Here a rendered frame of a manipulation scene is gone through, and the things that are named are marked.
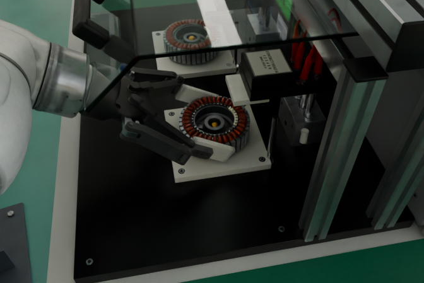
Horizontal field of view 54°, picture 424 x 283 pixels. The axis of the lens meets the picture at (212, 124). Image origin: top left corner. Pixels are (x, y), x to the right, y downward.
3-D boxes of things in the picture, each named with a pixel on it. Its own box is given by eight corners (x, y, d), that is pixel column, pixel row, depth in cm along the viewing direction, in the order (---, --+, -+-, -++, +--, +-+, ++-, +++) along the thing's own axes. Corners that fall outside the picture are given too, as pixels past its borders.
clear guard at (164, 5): (85, 113, 40) (70, 63, 36) (89, -9, 57) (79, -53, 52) (400, 74, 44) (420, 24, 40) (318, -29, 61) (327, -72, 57)
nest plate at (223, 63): (159, 81, 80) (158, 76, 79) (152, 37, 90) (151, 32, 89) (236, 72, 82) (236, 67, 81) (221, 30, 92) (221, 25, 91)
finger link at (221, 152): (194, 135, 60) (194, 138, 59) (235, 146, 63) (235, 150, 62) (184, 149, 61) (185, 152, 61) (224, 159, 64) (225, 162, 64)
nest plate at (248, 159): (175, 183, 63) (174, 178, 62) (164, 115, 74) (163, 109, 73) (270, 169, 65) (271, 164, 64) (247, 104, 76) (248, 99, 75)
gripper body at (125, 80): (77, 87, 62) (135, 104, 66) (74, 128, 56) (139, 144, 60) (94, 48, 58) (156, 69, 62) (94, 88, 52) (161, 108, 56)
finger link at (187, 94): (175, 99, 69) (174, 96, 69) (211, 109, 72) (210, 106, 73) (183, 86, 67) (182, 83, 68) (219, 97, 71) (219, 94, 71)
